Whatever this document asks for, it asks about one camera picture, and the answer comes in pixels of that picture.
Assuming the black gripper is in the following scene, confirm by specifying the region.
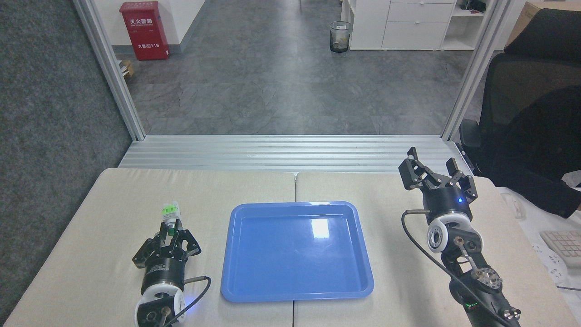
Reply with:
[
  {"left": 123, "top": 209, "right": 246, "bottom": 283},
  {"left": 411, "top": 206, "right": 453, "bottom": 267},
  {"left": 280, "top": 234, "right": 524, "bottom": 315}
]
[
  {"left": 132, "top": 219, "right": 202, "bottom": 292},
  {"left": 398, "top": 146, "right": 478, "bottom": 223}
]

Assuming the green push button switch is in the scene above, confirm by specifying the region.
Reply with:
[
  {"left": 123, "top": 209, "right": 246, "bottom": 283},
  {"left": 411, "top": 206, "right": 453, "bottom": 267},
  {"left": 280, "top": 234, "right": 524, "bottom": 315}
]
[{"left": 160, "top": 201, "right": 182, "bottom": 238}]

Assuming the ribbed aluminium base plate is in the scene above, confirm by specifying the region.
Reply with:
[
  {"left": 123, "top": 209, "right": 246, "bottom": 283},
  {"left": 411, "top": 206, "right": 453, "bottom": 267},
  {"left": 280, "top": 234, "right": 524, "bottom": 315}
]
[{"left": 117, "top": 134, "right": 476, "bottom": 176}]

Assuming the white drawer cabinet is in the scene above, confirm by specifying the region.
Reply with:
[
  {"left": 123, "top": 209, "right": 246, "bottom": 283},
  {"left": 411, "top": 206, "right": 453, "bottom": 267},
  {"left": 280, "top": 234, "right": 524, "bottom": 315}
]
[{"left": 340, "top": 0, "right": 489, "bottom": 51}]

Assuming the black mesh waste bin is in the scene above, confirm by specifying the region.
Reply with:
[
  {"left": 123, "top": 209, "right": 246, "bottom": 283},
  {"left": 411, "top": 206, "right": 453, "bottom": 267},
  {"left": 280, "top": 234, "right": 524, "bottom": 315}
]
[{"left": 329, "top": 20, "right": 353, "bottom": 54}]

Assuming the large brown cardboard box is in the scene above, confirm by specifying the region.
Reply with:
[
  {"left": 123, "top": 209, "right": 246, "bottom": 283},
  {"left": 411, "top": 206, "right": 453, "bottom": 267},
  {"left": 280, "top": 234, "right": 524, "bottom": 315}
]
[{"left": 505, "top": 1, "right": 581, "bottom": 47}]

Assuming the silver aluminium post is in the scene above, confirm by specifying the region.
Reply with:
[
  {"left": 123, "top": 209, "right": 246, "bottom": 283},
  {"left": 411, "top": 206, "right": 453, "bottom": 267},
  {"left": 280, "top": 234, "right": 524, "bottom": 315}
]
[
  {"left": 73, "top": 0, "right": 147, "bottom": 142},
  {"left": 440, "top": 0, "right": 523, "bottom": 142}
]

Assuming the blue plastic tray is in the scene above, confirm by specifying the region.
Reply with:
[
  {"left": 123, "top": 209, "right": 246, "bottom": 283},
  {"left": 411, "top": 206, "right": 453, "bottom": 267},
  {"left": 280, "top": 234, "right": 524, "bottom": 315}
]
[{"left": 221, "top": 201, "right": 375, "bottom": 304}]

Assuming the white power strip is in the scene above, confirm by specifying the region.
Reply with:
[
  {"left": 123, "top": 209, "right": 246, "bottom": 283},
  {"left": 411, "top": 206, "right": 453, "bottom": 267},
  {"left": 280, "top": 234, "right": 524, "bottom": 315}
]
[{"left": 530, "top": 243, "right": 569, "bottom": 286}]

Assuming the red fire extinguisher box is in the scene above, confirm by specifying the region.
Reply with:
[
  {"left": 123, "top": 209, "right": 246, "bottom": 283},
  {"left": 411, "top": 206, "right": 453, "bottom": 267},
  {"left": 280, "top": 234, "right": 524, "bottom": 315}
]
[{"left": 119, "top": 1, "right": 171, "bottom": 61}]

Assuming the white keyboard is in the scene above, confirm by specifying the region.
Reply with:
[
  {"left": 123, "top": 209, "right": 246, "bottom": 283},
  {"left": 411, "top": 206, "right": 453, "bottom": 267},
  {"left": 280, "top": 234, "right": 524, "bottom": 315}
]
[{"left": 539, "top": 229, "right": 581, "bottom": 268}]

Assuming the black office chair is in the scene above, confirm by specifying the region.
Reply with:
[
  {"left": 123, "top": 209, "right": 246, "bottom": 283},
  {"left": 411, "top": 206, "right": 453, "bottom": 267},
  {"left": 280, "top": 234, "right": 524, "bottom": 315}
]
[{"left": 459, "top": 8, "right": 581, "bottom": 219}]

